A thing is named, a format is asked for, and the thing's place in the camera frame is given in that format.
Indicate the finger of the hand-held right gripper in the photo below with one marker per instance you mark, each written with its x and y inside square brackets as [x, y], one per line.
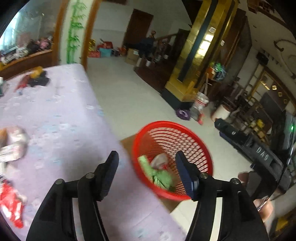
[235, 141]
[229, 127]

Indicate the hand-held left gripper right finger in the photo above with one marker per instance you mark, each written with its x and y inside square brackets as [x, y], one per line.
[185, 176]

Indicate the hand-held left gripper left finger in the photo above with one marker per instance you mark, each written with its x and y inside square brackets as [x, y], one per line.
[108, 173]

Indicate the green knitted cloth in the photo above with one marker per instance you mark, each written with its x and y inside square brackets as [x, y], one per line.
[159, 178]

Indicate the white cloth with green trim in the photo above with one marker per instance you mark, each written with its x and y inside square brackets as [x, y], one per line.
[159, 161]

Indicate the red plastic mesh basket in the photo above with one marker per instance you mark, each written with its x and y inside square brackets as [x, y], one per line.
[161, 126]

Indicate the person's right hand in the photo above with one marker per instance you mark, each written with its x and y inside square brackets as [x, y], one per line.
[263, 206]

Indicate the large white pot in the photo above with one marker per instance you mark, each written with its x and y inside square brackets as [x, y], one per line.
[220, 113]

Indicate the flat cardboard sheet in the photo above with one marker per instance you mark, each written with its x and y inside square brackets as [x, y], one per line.
[171, 205]

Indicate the white plastic bucket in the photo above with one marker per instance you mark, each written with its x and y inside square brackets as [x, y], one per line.
[200, 103]

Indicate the purple bag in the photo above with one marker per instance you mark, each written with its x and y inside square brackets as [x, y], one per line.
[183, 114]

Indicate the purple floral tablecloth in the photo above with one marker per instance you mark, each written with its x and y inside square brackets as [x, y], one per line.
[57, 111]

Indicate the golden tiled pillar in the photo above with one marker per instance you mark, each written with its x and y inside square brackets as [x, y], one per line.
[196, 46]

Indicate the white plastic bottle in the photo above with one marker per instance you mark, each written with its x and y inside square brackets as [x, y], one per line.
[16, 143]

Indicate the crumpled red wrapper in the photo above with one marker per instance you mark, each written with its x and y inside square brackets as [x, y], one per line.
[11, 201]

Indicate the small white flower pot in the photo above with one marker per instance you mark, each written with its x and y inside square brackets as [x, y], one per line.
[149, 62]

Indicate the wooden stair railing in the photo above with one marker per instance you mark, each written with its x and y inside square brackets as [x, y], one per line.
[171, 41]

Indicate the black handheld device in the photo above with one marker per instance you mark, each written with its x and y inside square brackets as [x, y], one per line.
[40, 81]

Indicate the brown cardboard box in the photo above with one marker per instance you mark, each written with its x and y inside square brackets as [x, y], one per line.
[132, 56]

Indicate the flat red packet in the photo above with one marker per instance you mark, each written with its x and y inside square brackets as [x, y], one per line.
[22, 83]

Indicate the brown wooden door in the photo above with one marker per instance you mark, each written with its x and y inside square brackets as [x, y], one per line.
[138, 27]

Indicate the wooden glass partition cabinet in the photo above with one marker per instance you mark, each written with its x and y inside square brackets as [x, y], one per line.
[30, 60]

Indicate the dark jacket on post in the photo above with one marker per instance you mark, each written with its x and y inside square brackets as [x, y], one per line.
[147, 45]

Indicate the green bamboo wall decal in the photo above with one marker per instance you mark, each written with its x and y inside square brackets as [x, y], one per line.
[75, 34]

